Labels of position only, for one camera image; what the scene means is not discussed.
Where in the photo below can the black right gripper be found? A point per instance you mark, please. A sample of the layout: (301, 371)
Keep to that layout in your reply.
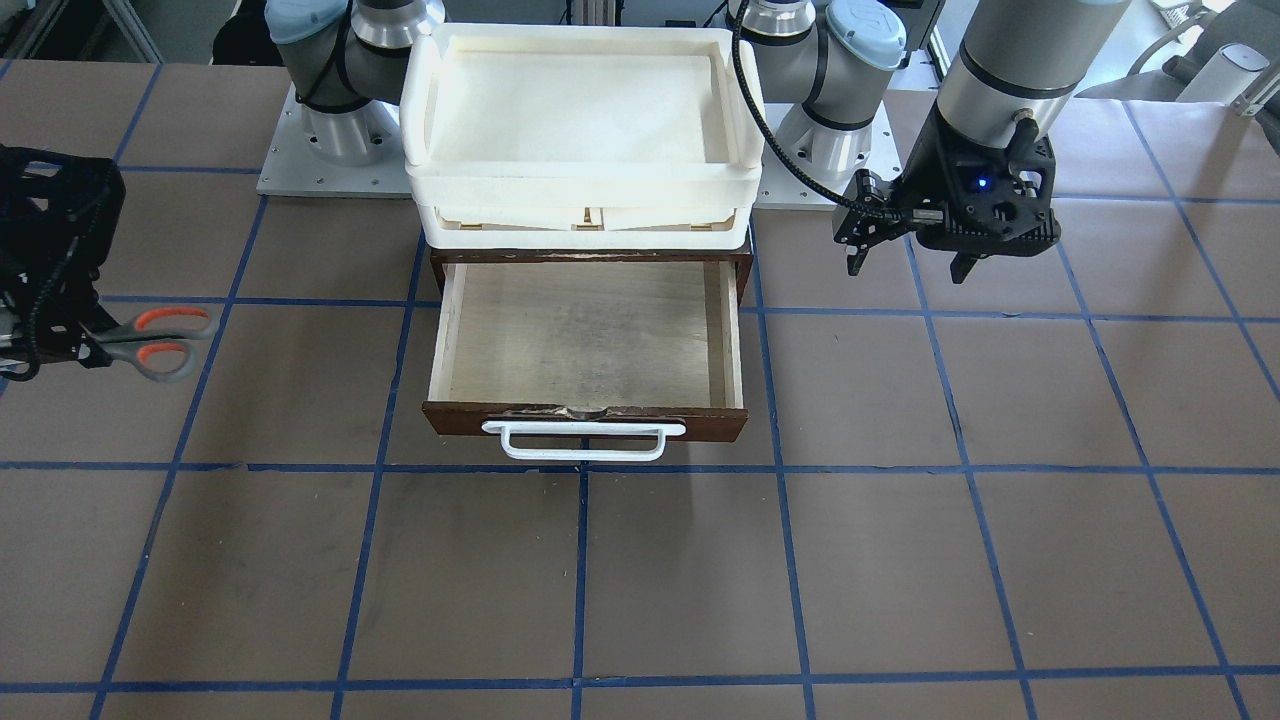
(52, 262)

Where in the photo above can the white plastic tray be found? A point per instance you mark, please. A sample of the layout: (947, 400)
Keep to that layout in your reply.
(581, 138)

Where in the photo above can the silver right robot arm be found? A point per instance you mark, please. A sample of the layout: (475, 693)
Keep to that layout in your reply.
(347, 60)

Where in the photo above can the light wooden drawer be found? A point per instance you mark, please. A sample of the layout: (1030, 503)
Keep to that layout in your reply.
(588, 361)

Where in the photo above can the dark brown wooden cabinet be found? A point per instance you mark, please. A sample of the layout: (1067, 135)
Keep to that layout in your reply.
(742, 258)

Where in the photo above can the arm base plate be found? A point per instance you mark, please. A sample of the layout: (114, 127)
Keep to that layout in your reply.
(830, 156)
(355, 155)

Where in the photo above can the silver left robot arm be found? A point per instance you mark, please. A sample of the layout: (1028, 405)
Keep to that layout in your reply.
(1017, 59)

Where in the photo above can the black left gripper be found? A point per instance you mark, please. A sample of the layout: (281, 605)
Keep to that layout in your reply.
(933, 163)

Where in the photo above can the orange grey scissors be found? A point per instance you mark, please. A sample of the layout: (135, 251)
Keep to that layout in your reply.
(156, 342)

